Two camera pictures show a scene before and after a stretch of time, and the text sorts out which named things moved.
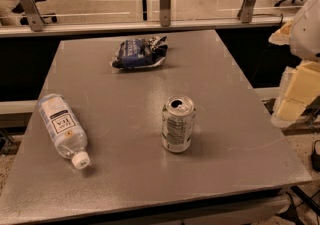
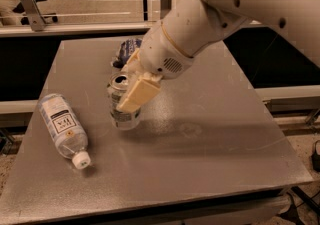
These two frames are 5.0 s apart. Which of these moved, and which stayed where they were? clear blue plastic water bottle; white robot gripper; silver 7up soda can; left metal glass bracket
Moved: silver 7up soda can; white robot gripper
Stayed: clear blue plastic water bottle; left metal glass bracket
